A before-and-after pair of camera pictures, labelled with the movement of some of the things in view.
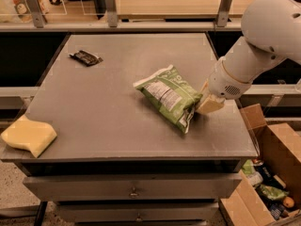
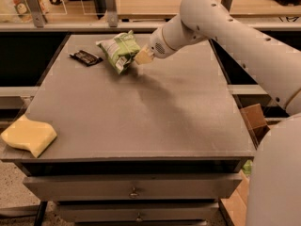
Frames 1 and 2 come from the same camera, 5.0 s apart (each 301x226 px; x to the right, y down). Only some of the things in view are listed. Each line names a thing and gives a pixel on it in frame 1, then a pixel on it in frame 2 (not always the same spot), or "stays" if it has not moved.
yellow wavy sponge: [34, 136] stays
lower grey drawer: [138, 212] stays
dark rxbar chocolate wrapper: [87, 58] stays
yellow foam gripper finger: [212, 103] → [144, 56]
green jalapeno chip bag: [173, 95] → [121, 49]
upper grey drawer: [85, 186] stays
